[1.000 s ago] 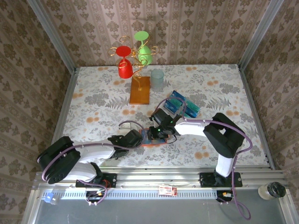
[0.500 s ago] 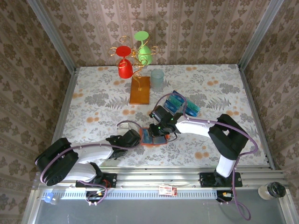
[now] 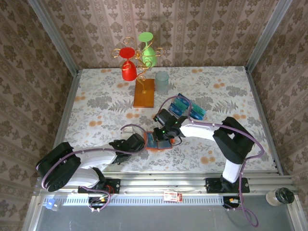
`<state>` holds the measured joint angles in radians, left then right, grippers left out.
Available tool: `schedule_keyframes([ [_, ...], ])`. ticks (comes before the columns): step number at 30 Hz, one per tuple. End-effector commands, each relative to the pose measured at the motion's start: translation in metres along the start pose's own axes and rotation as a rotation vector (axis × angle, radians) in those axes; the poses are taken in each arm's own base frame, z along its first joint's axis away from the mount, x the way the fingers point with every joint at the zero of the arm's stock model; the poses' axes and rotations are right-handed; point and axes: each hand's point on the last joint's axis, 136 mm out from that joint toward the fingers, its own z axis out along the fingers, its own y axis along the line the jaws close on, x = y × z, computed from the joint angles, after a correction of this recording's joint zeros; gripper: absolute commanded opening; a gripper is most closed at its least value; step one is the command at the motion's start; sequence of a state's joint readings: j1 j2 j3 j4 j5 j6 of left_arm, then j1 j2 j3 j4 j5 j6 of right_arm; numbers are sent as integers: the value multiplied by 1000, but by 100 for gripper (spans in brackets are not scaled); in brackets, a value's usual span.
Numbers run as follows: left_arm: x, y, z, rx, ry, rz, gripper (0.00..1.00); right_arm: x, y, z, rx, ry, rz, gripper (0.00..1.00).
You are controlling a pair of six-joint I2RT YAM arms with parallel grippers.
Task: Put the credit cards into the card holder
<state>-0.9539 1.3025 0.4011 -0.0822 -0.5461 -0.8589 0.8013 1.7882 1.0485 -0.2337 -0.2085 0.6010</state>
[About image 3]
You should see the teal credit card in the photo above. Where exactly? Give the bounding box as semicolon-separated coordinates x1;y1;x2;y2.
172;97;185;108
191;103;207;114

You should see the translucent plastic cup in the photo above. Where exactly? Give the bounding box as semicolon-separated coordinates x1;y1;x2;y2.
154;71;170;94

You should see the aluminium mounting beam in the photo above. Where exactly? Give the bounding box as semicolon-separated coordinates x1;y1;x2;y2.
33;171;294;195

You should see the small red matchbox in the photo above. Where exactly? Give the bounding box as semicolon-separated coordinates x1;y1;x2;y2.
163;191;183;203

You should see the red plastic wine glass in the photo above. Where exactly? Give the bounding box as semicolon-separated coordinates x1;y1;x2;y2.
118;47;138;81

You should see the green plastic wine glass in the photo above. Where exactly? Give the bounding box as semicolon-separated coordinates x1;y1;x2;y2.
138;32;158;69

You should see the blue plug connector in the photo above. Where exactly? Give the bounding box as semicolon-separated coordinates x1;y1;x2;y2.
42;198;64;212

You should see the clear jar black lid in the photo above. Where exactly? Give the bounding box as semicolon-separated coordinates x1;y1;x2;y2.
265;187;296;207

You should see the gold wire rack wooden base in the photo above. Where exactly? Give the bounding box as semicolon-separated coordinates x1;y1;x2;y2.
112;36;165;108

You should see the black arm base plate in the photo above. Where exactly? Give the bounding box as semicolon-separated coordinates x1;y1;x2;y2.
77;177;121;194
205;177;251;194

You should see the slotted grey cable duct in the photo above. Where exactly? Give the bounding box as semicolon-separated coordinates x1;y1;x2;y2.
42;194;241;205

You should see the black connector with wires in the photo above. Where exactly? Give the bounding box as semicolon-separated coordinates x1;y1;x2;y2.
222;195;242;213
87;195;109;214

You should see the aluminium table side rail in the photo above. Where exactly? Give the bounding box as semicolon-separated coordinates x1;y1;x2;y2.
244;67;284;176
53;69;81;148

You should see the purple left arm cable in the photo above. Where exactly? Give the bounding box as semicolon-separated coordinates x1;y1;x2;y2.
42;124;147;214

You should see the aluminium lower frame rail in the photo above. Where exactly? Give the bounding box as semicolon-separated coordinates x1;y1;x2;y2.
287;194;308;231
23;194;45;231

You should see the aluminium frame post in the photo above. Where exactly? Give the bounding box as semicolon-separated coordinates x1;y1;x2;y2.
244;0;294;73
26;0;79;74

